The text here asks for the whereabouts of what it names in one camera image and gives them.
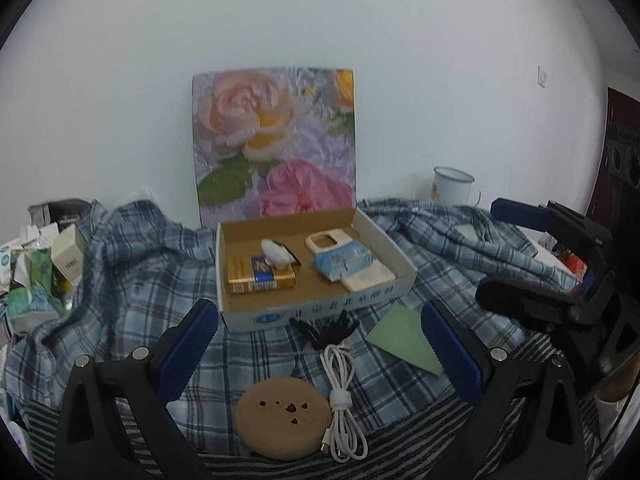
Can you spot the gold and blue pack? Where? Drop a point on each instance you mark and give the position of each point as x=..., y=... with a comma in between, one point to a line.
x=240, y=275

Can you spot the white enamel mug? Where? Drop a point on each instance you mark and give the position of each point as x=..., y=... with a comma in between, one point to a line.
x=447, y=187

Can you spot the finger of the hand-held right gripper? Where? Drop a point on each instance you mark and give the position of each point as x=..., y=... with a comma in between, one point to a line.
x=520, y=214
x=525, y=305

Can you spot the cardboard box with floral lid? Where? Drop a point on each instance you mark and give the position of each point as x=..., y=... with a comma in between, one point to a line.
x=305, y=287

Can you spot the small cream carton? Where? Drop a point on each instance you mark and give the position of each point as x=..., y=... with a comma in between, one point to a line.
x=67, y=255

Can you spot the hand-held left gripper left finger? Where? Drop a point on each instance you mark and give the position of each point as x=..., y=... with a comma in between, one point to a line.
x=187, y=350

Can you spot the blue tissue packet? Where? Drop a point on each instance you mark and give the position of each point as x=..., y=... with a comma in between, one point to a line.
x=340, y=260

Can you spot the person's right forearm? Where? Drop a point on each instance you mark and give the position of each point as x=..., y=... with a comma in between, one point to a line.
x=617, y=390

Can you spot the green paper card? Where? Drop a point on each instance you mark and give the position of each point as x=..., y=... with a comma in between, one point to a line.
x=400, y=335

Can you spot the white wall switch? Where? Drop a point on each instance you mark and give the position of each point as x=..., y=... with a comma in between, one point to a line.
x=542, y=75

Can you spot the dark brown door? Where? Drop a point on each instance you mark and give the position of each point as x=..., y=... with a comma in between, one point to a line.
x=625, y=110

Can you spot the tan round pad with holes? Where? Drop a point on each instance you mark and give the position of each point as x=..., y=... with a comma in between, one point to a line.
x=270, y=425

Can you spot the green tissue box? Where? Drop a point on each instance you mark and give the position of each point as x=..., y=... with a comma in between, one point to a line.
x=35, y=300

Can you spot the blue plaid shirt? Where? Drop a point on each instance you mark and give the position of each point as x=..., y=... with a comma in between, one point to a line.
x=150, y=285

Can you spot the grey storage bag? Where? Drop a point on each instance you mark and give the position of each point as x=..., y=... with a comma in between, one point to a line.
x=60, y=210

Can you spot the white and blue box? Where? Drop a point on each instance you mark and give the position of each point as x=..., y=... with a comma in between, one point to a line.
x=5, y=262

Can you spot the black hair claw clip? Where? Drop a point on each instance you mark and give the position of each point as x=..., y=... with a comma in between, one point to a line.
x=325, y=330

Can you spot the cream phone case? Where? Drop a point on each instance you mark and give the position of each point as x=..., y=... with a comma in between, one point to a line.
x=370, y=277

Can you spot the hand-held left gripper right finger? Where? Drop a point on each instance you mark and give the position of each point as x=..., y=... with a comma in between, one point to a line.
x=450, y=350

